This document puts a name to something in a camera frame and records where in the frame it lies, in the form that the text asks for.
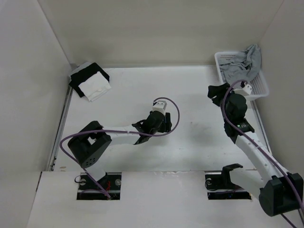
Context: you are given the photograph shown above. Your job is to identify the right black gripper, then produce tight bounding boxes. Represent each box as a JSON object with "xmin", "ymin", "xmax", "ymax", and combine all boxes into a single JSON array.
[{"xmin": 208, "ymin": 83, "xmax": 236, "ymax": 123}]

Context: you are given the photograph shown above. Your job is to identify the grey tank top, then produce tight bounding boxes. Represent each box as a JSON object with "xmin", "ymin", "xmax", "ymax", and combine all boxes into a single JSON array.
[{"xmin": 218, "ymin": 44, "xmax": 261, "ymax": 85}]

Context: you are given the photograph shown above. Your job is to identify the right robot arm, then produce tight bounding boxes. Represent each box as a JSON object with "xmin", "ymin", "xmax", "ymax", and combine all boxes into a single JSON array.
[{"xmin": 208, "ymin": 80, "xmax": 304, "ymax": 217}]

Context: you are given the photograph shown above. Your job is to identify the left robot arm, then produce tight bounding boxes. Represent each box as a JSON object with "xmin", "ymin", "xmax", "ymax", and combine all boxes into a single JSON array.
[{"xmin": 67, "ymin": 111, "xmax": 172, "ymax": 190}]

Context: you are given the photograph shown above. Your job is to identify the folded white tank top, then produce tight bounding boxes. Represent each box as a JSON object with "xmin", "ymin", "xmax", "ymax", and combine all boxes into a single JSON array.
[{"xmin": 79, "ymin": 71, "xmax": 111, "ymax": 102}]

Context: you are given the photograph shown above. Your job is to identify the folded black tank top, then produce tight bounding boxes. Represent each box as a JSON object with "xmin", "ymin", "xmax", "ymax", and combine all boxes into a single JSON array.
[{"xmin": 69, "ymin": 62, "xmax": 110, "ymax": 98}]

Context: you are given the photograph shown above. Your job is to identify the white plastic basket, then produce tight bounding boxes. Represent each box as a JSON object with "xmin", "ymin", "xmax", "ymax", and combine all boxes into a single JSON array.
[{"xmin": 214, "ymin": 51, "xmax": 269, "ymax": 101}]

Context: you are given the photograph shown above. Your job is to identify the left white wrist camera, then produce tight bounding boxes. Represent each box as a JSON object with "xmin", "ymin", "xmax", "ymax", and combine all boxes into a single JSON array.
[{"xmin": 152, "ymin": 100, "xmax": 167, "ymax": 115}]

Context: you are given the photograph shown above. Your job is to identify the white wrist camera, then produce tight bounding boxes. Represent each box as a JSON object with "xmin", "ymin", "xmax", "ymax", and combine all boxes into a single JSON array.
[
  {"xmin": 234, "ymin": 82, "xmax": 252, "ymax": 96},
  {"xmin": 152, "ymin": 100, "xmax": 167, "ymax": 115}
]

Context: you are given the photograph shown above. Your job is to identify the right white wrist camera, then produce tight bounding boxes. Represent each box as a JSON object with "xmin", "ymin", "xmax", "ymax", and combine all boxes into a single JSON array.
[{"xmin": 234, "ymin": 82, "xmax": 252, "ymax": 96}]

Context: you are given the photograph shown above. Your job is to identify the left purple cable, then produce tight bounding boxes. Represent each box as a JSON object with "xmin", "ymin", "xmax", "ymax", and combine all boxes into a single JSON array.
[{"xmin": 59, "ymin": 96, "xmax": 181, "ymax": 199}]

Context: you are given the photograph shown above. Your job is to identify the purple cable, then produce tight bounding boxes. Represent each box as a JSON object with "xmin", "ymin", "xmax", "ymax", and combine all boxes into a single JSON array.
[
  {"xmin": 59, "ymin": 96, "xmax": 181, "ymax": 199},
  {"xmin": 222, "ymin": 79, "xmax": 304, "ymax": 228}
]

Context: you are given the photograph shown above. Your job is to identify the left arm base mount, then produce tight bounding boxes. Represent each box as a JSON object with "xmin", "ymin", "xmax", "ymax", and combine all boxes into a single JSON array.
[{"xmin": 76, "ymin": 172, "xmax": 122, "ymax": 200}]

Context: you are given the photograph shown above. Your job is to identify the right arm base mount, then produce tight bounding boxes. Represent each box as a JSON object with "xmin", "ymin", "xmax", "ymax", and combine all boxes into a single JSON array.
[{"xmin": 205, "ymin": 172, "xmax": 252, "ymax": 200}]

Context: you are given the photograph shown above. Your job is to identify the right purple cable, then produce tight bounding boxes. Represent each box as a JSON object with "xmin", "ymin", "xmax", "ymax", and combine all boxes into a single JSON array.
[{"xmin": 222, "ymin": 79, "xmax": 304, "ymax": 228}]

